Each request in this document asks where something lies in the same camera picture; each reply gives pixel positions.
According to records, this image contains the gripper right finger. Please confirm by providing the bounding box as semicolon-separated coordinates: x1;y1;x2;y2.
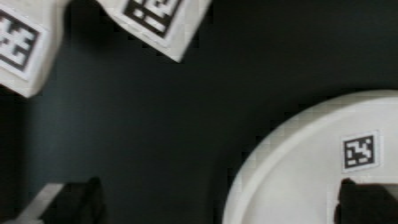
334;178;398;224

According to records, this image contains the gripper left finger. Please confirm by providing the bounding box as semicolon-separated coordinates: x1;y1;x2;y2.
11;177;107;224

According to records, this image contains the white round table top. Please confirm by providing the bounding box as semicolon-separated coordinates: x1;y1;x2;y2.
222;90;398;224

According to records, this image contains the white cross-shaped table base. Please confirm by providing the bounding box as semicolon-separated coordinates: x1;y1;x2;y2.
0;0;211;98

